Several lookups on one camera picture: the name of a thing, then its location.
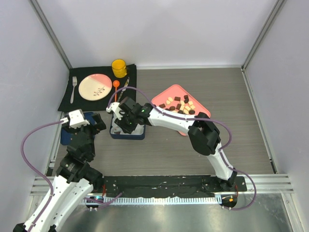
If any dark blue box lid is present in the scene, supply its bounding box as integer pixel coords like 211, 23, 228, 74
60, 112, 95, 145

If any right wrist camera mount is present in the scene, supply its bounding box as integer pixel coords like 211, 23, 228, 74
106, 102, 125, 120

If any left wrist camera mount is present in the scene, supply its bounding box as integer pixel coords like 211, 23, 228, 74
60, 109, 90, 129

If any yellow mug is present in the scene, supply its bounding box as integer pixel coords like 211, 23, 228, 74
112, 59, 127, 78

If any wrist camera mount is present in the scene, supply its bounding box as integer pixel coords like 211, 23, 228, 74
60, 109, 90, 129
106, 102, 125, 120

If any silver fork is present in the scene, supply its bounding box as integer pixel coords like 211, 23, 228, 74
70, 76, 78, 104

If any dark blue chocolate box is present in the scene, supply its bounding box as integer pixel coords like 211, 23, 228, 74
109, 116, 146, 140

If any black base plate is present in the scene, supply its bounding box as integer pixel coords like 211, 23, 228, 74
104, 175, 247, 198

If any black cloth placemat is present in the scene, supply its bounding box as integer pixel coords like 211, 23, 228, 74
58, 64, 137, 112

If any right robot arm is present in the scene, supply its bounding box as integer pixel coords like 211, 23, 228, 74
107, 97, 237, 191

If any orange plastic spoon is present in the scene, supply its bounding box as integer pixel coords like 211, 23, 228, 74
112, 80, 120, 102

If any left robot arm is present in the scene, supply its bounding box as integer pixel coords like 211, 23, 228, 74
13, 110, 106, 232

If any pink and cream plate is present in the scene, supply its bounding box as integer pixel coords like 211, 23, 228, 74
78, 74, 112, 101

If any steak knife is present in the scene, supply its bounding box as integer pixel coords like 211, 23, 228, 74
117, 77, 130, 102

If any pink plastic tray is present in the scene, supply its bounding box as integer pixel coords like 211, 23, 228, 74
148, 85, 211, 136

